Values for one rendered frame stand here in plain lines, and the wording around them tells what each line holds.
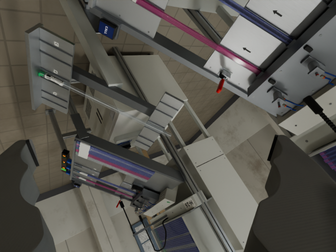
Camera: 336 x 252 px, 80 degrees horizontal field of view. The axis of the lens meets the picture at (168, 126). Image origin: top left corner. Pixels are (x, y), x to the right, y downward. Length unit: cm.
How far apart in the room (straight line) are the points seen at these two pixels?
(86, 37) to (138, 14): 37
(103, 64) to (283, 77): 63
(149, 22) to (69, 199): 400
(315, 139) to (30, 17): 155
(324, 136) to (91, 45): 90
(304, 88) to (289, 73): 6
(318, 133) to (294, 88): 19
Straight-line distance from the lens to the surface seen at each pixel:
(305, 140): 80
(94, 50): 93
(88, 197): 414
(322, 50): 63
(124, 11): 69
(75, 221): 432
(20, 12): 156
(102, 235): 406
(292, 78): 65
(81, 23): 106
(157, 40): 69
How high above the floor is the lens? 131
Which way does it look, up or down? 20 degrees down
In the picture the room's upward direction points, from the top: 150 degrees clockwise
